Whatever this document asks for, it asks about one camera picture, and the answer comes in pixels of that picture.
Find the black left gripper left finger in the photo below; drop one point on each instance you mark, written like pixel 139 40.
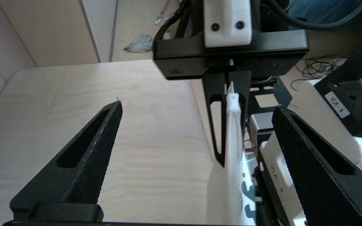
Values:
pixel 74 182

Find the crumpled clear plastic bag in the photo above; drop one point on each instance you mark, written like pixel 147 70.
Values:
pixel 140 44

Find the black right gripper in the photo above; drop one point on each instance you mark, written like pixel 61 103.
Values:
pixel 187 59

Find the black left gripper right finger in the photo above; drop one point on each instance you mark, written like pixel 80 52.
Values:
pixel 319 188

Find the white horse print pouch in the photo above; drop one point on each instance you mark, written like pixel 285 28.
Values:
pixel 233 150

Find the beige wooden desk shelf unit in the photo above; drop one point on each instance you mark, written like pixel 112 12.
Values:
pixel 74 94

